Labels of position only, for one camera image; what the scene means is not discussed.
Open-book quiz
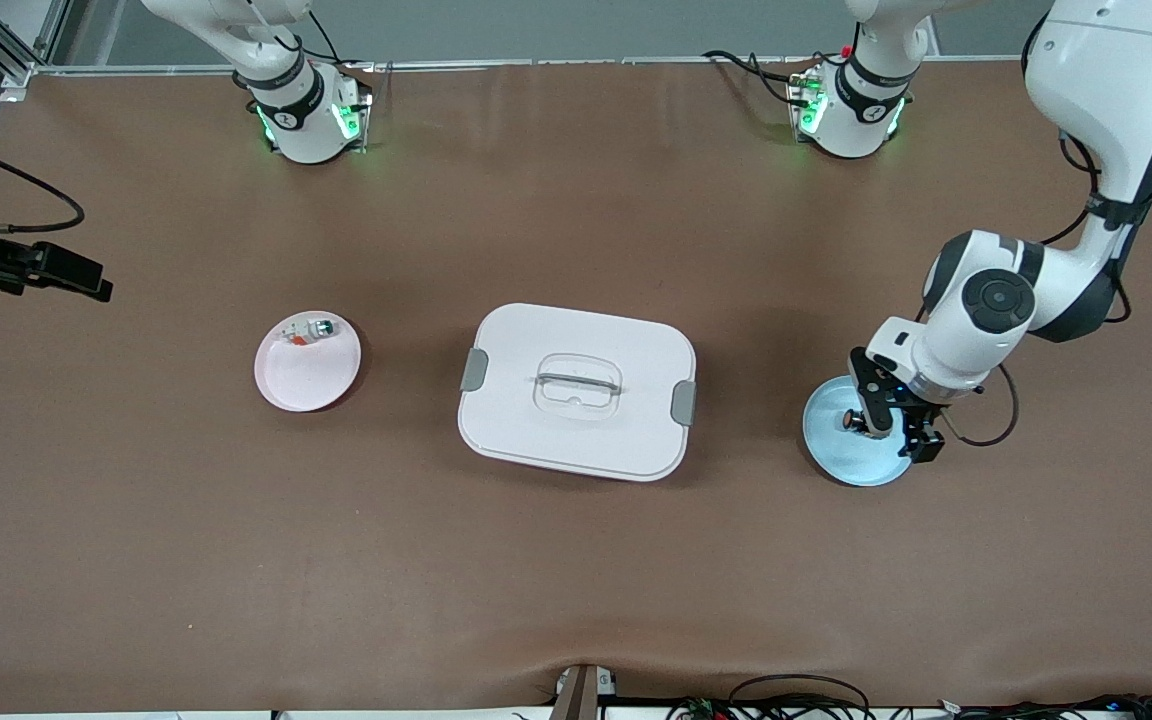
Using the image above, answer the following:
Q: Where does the brown table mat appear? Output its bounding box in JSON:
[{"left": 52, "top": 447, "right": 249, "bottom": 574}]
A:
[{"left": 0, "top": 60, "right": 1152, "bottom": 716}]

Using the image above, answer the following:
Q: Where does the white round plate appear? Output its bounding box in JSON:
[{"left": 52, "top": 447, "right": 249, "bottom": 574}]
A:
[{"left": 254, "top": 310, "right": 363, "bottom": 413}]

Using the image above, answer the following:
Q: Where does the black cable loop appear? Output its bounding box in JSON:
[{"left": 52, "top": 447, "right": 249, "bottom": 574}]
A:
[{"left": 726, "top": 674, "right": 873, "bottom": 720}]

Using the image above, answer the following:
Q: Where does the black base cable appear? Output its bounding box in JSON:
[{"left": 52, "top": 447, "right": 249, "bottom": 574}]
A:
[
  {"left": 703, "top": 49, "right": 819, "bottom": 107},
  {"left": 306, "top": 8, "right": 378, "bottom": 74}
]

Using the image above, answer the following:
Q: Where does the light blue round plate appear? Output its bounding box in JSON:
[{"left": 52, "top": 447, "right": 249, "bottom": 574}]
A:
[{"left": 802, "top": 375, "right": 916, "bottom": 488}]

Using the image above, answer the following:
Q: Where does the aluminium frame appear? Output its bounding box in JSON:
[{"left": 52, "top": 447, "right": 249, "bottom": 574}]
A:
[{"left": 0, "top": 0, "right": 74, "bottom": 87}]

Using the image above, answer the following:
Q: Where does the metal mount bracket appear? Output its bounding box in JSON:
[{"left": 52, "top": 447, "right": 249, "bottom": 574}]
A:
[{"left": 549, "top": 664, "right": 619, "bottom": 720}]

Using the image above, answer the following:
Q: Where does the white lidded pink box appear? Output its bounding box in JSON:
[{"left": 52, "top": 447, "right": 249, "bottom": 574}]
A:
[{"left": 457, "top": 302, "right": 699, "bottom": 484}]

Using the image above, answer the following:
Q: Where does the black cable bundle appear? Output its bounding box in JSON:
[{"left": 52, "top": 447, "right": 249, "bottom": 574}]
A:
[{"left": 951, "top": 692, "right": 1152, "bottom": 720}]

